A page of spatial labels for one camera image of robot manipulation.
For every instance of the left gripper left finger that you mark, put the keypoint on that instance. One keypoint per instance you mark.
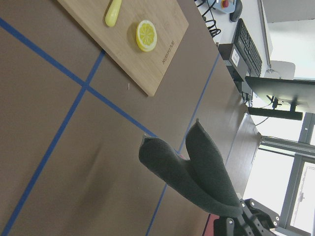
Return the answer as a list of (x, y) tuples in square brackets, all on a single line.
[(225, 226)]

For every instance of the yellow plastic knife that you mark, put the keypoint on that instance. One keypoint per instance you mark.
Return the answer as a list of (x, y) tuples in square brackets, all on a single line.
[(112, 13)]

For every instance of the black keyboard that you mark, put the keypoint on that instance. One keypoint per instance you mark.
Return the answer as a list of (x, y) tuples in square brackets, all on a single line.
[(246, 47)]

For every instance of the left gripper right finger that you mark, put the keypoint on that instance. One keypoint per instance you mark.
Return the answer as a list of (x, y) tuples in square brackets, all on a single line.
[(257, 219)]

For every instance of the yellow lemon slice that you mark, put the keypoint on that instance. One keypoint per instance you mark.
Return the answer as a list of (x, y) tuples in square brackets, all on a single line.
[(146, 36)]

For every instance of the black power adapter box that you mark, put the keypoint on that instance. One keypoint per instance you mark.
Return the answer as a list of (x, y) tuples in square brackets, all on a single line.
[(233, 61)]

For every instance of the bamboo cutting board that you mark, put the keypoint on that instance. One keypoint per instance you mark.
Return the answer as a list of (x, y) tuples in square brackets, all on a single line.
[(147, 69)]

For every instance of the black monitor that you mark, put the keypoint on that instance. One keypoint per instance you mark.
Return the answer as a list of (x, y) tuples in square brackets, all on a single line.
[(289, 98)]

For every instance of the dark grey cloth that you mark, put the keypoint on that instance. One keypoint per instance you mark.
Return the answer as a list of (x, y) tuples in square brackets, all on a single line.
[(202, 179)]

